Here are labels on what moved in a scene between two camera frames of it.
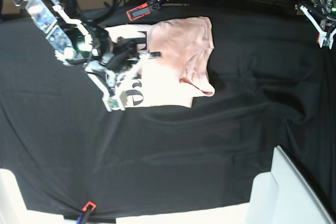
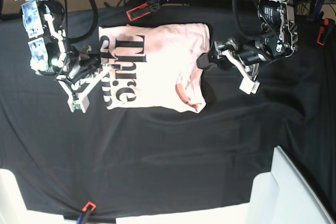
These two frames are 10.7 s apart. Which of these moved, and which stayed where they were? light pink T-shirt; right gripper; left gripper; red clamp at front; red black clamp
Moved: light pink T-shirt; right gripper; left gripper
Stayed: red black clamp; red clamp at front
